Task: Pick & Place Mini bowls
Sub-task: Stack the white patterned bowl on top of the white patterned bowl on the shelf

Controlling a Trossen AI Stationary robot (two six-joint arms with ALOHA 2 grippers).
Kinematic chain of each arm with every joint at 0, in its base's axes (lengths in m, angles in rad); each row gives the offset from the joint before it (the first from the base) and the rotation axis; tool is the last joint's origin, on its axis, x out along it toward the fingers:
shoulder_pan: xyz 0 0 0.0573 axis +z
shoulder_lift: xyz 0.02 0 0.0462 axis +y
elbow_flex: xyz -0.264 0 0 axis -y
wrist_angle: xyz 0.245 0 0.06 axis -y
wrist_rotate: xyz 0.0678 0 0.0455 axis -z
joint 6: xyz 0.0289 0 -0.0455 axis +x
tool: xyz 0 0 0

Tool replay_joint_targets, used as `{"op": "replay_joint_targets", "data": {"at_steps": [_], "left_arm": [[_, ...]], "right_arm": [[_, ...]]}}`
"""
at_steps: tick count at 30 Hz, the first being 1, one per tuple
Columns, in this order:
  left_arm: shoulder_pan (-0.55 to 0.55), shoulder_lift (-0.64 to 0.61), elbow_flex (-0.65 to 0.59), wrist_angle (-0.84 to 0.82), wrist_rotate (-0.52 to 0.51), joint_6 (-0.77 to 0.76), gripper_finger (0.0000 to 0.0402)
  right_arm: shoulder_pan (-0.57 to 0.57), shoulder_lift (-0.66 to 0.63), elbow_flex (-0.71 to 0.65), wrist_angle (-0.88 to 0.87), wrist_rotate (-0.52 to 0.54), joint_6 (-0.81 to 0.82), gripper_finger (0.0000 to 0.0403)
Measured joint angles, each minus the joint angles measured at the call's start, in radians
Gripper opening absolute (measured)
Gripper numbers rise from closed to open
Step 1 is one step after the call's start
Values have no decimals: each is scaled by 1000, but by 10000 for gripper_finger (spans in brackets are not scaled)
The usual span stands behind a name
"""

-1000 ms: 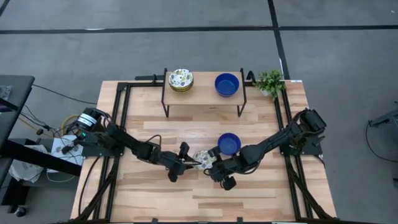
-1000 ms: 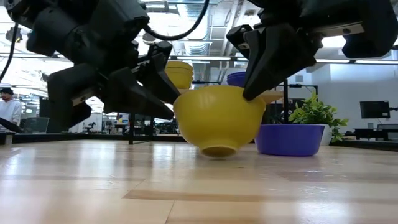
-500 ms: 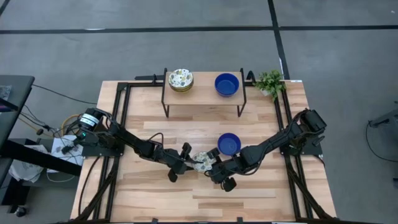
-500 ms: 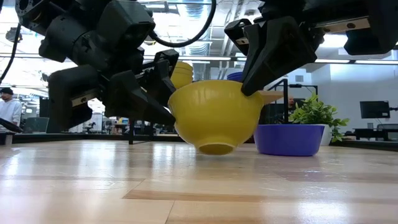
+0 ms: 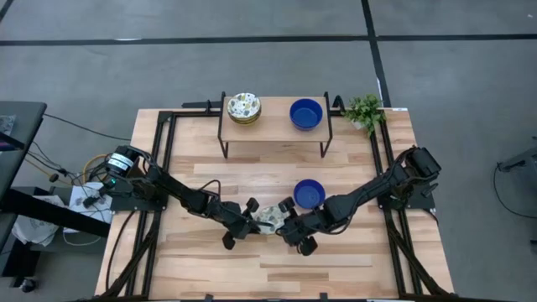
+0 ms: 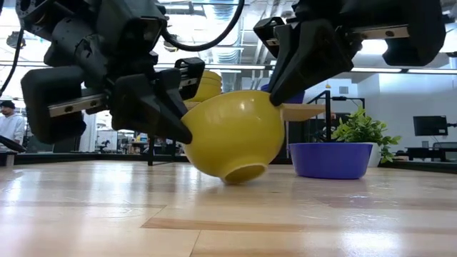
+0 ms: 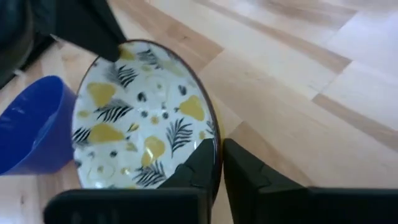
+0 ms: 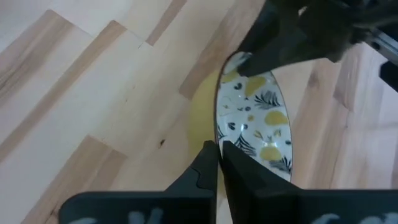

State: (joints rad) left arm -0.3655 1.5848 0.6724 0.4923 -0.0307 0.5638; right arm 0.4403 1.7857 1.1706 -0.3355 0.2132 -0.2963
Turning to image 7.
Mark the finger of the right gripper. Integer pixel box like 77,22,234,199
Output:
52,0,127,63

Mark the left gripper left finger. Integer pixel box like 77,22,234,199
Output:
43,138,219,224

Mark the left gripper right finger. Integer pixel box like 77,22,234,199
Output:
223,138,398,224

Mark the leaf-patterned yellow mini bowl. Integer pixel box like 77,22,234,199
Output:
70,39,223,205

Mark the blue mini bowl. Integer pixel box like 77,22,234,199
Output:
0,75,78,176

